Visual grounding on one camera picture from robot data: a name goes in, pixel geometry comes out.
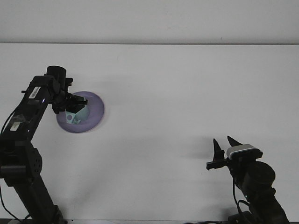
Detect pale blue hexagonal cup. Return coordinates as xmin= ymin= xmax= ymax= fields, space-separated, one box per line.
xmin=65 ymin=104 xmax=91 ymax=126

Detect pale purple round plate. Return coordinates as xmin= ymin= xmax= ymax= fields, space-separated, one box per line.
xmin=56 ymin=91 xmax=106 ymax=134

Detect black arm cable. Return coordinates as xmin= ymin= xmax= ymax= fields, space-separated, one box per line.
xmin=0 ymin=109 xmax=18 ymax=220
xmin=232 ymin=177 xmax=251 ymax=215

